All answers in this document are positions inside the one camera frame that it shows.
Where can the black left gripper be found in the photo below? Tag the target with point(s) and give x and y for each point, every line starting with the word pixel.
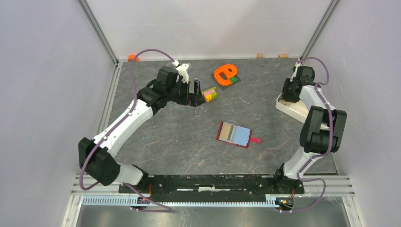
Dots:
pixel 195 99

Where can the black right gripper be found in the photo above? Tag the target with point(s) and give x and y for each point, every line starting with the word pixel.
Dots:
pixel 287 82

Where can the red leather card holder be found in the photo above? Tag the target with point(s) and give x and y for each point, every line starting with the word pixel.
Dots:
pixel 242 137

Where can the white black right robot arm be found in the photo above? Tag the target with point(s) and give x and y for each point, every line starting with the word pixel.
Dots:
pixel 322 131

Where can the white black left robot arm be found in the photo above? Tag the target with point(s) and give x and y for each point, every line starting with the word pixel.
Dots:
pixel 97 155

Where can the colourful block stack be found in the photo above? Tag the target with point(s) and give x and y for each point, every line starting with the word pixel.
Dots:
pixel 210 94

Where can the orange letter e shape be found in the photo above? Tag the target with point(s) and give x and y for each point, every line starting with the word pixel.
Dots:
pixel 227 70

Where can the white plastic tray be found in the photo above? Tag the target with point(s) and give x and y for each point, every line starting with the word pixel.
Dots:
pixel 300 110

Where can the green small block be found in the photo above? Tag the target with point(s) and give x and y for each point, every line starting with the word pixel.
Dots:
pixel 233 80

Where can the orange round cap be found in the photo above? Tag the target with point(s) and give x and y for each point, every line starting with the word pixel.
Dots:
pixel 132 57

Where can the dark square base plate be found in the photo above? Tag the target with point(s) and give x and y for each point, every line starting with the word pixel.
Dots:
pixel 225 80

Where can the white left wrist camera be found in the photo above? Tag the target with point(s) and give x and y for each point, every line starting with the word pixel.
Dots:
pixel 182 69

